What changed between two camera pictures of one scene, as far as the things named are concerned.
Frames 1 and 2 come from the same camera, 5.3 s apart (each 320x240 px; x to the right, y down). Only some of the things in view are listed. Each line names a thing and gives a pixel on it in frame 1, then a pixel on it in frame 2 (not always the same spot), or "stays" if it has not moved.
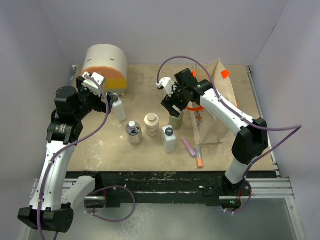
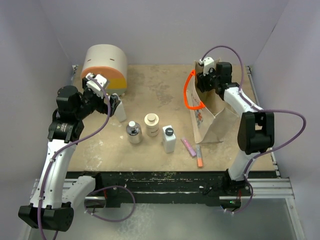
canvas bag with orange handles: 207,128 stays
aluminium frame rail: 275,187 stays
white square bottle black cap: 169,138 stays
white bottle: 119,110 stays
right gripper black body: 179,95 → 208,82
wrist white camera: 168,83 → 208,63
